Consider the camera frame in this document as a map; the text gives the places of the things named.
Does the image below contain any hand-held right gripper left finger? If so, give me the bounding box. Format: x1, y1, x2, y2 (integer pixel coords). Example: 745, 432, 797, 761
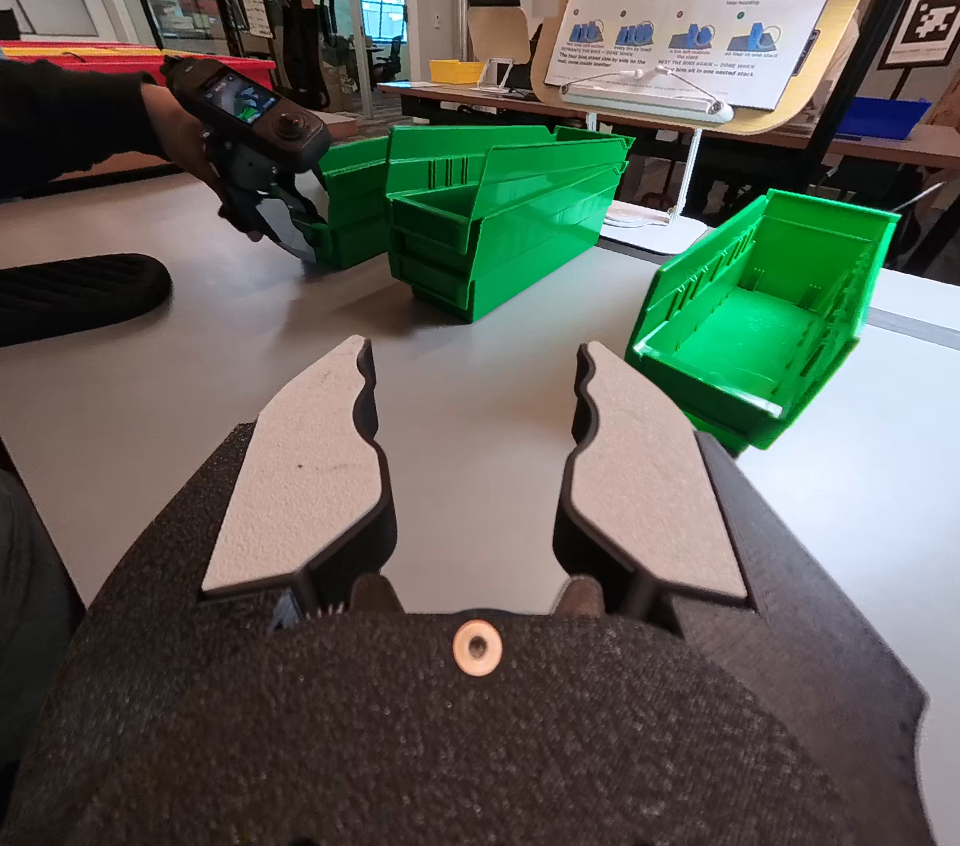
198, 335, 399, 611

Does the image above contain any white sheet holder bar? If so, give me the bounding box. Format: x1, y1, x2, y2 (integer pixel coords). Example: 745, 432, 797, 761
558, 85, 736, 126

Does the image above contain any white board stand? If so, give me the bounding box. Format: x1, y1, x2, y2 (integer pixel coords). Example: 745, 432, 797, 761
600, 126, 710, 255

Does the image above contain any blue plastic bin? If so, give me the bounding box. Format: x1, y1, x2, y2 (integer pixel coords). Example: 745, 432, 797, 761
834, 96, 933, 142

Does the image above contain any long wooden table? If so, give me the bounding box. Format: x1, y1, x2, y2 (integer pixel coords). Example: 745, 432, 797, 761
377, 80, 960, 172

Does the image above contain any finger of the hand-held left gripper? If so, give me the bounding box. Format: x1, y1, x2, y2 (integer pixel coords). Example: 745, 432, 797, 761
258, 190, 327, 262
282, 172, 330, 226

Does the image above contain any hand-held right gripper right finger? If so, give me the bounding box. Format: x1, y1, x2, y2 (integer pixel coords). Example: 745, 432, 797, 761
553, 340, 751, 621

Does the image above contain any black white marker sign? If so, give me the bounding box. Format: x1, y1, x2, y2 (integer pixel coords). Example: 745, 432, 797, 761
877, 0, 960, 71

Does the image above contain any small wooden display board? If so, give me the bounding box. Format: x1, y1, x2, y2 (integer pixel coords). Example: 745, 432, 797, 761
466, 5, 535, 88

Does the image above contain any person's left hand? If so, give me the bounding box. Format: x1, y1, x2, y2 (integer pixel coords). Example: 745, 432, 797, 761
141, 81, 228, 211

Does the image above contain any person's leg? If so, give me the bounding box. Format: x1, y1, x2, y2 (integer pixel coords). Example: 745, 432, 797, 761
0, 437, 87, 813

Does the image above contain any black chair armrest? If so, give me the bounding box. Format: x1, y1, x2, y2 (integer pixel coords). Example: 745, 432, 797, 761
0, 252, 175, 350

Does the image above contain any stack of red bins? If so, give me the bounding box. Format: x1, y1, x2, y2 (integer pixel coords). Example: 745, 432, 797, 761
0, 38, 277, 91

